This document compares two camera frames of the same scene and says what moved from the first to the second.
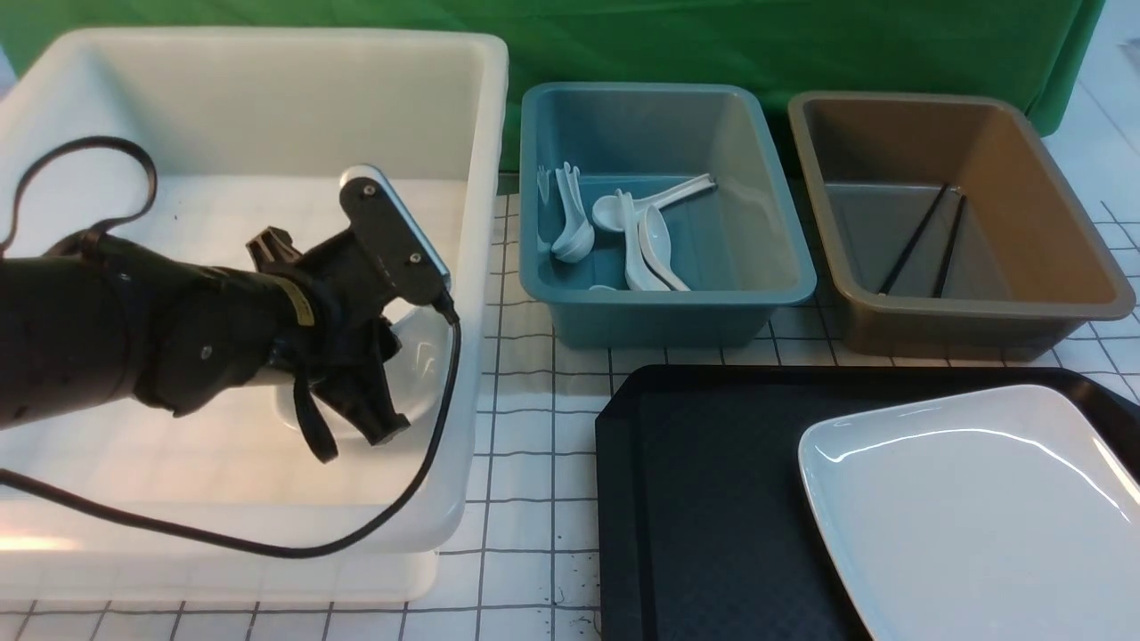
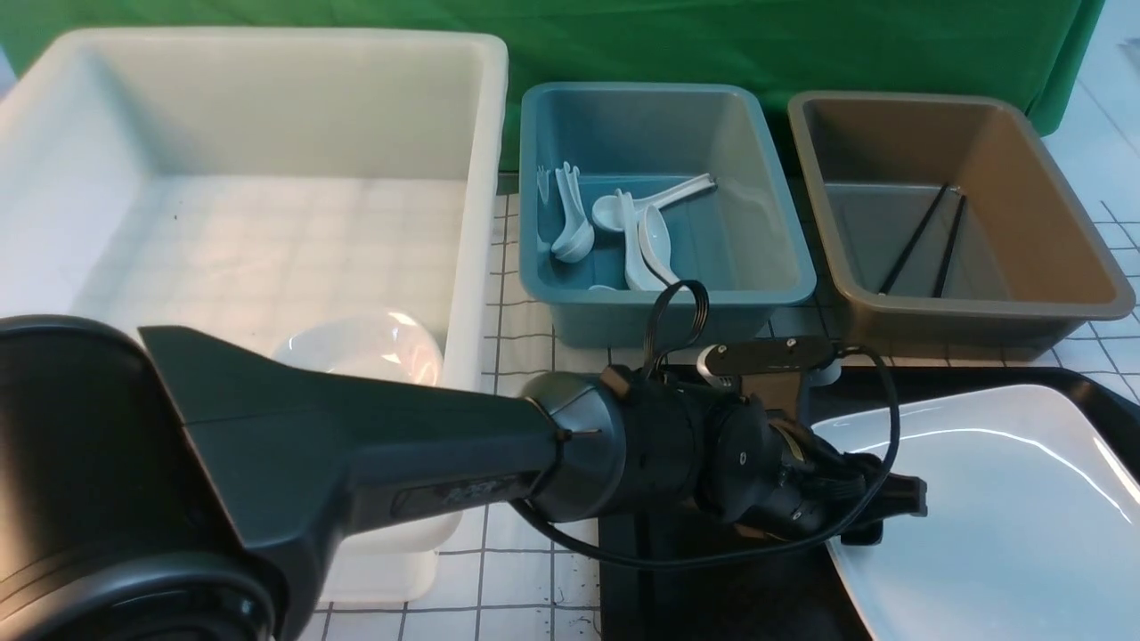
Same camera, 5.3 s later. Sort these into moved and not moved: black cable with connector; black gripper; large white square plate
Moved: black gripper
Not moved: large white square plate; black cable with connector
